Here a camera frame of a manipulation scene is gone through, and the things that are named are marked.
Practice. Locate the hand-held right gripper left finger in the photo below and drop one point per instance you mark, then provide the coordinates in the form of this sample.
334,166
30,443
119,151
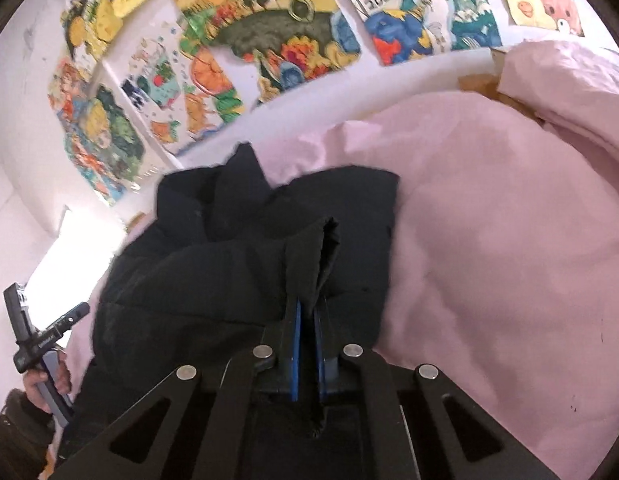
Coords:
295,350

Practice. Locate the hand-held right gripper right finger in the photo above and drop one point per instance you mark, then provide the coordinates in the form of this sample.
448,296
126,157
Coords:
320,355

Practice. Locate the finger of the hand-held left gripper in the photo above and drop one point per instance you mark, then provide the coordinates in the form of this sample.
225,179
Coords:
75,314

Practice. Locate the black puffer jacket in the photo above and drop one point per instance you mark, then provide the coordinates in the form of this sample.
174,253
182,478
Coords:
214,270

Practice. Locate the person's left forearm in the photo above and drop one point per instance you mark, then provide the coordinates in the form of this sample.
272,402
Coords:
16,435

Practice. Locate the person's left hand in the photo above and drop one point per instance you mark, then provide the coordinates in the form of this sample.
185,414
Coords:
35,392

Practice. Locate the bright window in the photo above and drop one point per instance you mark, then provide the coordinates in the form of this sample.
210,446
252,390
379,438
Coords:
69,265

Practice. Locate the orange-haired figure blue drawing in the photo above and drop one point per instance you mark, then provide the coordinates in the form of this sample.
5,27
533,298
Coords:
94,175

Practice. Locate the blond figure green drawing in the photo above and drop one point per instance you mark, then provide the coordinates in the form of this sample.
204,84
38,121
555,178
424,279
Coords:
114,125

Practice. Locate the pink duvet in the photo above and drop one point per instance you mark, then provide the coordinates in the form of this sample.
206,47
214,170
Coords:
489,260

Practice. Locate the cup and orange slices drawing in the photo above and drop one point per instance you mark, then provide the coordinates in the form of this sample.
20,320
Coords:
189,95

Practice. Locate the dark hill landscape drawing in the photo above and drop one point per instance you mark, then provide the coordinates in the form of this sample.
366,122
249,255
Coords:
269,30

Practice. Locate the dragon and tower drawing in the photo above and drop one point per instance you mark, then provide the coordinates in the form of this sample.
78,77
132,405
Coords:
419,10

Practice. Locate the pink folded sheet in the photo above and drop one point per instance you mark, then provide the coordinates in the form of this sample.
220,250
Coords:
569,90

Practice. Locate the wooden bed frame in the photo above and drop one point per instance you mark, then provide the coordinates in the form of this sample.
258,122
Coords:
482,85

